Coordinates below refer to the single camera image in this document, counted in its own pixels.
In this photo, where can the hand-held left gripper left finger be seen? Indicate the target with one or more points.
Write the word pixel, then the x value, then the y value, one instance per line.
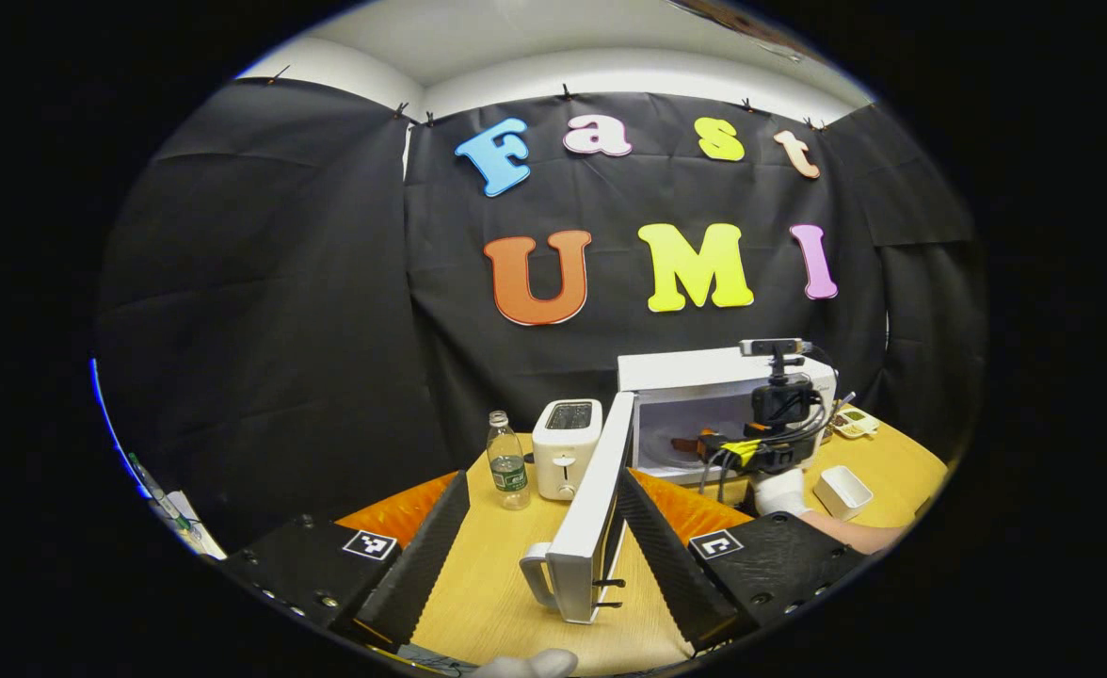
pixel 422 565

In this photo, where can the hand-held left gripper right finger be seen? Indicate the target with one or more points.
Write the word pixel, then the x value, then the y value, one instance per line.
pixel 676 574

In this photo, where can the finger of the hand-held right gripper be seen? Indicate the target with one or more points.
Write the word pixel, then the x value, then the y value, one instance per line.
pixel 712 436

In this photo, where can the white microwave oven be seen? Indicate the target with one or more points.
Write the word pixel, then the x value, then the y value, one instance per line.
pixel 695 372

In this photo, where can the metal mesh utensil holder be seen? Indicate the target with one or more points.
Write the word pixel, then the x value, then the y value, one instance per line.
pixel 830 428

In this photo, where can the small spoon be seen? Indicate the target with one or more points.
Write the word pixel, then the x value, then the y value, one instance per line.
pixel 843 397

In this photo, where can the white divided snack dish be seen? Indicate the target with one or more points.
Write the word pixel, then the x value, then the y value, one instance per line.
pixel 855 422

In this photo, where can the white rectangular dish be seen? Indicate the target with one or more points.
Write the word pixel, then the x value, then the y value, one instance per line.
pixel 841 492

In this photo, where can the clear plastic water bottle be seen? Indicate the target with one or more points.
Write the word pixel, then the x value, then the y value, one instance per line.
pixel 508 466

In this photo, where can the white toaster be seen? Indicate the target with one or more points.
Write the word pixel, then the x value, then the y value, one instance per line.
pixel 565 452

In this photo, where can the black backdrop cloth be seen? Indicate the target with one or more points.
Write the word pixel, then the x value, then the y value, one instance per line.
pixel 262 311

